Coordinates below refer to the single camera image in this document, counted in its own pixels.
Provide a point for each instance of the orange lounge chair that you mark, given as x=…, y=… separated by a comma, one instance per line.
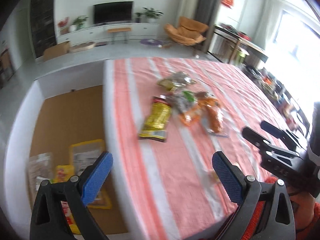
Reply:
x=188, y=33

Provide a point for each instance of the red striped tablecloth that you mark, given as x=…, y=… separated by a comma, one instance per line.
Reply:
x=167, y=190

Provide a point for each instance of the small wooden bench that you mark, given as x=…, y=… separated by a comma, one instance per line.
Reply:
x=115, y=31

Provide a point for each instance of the grey curtain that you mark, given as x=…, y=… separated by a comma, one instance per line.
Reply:
x=207, y=13

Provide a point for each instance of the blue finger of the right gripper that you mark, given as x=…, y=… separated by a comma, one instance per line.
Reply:
x=254, y=138

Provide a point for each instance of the wooden side table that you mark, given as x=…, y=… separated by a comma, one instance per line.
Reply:
x=232, y=47

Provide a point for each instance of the white floor air conditioner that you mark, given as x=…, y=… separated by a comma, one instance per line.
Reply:
x=186, y=8

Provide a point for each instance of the purple round floor mat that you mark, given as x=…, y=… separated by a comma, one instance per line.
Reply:
x=151, y=42

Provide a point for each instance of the black glass display cabinet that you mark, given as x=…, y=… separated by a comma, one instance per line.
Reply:
x=42, y=25

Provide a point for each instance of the oval cat scratcher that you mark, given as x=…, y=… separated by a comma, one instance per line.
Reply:
x=82, y=47

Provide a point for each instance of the beige snack packet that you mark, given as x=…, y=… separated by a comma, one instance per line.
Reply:
x=82, y=155

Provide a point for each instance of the orange walnut snack bag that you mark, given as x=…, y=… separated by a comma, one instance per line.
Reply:
x=187, y=106

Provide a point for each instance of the leafy plant white vase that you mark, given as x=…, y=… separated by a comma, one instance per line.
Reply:
x=78, y=23

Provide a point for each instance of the white cardboard storage box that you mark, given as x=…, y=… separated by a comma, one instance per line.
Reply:
x=61, y=108

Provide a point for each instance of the white tv cabinet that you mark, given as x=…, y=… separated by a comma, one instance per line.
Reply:
x=99, y=33

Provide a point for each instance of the yellow black snack bag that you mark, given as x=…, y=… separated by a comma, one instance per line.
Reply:
x=154, y=126

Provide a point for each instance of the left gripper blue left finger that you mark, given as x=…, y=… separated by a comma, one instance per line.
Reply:
x=93, y=177

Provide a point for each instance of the cluttered windowsill items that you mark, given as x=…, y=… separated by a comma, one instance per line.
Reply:
x=280, y=97

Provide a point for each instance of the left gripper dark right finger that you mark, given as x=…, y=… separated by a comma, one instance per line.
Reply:
x=232, y=179

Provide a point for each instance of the small dark potted plant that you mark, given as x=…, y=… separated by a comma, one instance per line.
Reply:
x=138, y=17

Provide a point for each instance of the small brown meat packet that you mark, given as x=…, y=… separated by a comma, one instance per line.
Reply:
x=203, y=95

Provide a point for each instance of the green potted plant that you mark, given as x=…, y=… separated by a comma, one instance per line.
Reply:
x=151, y=14

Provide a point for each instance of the black flat television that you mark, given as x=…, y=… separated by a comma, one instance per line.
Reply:
x=112, y=12

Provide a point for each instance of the red flower vase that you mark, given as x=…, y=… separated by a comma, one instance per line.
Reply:
x=63, y=26

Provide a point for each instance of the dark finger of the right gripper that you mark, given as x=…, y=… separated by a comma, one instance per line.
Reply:
x=288, y=138

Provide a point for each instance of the brown cardboard box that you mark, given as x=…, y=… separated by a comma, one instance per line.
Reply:
x=56, y=51

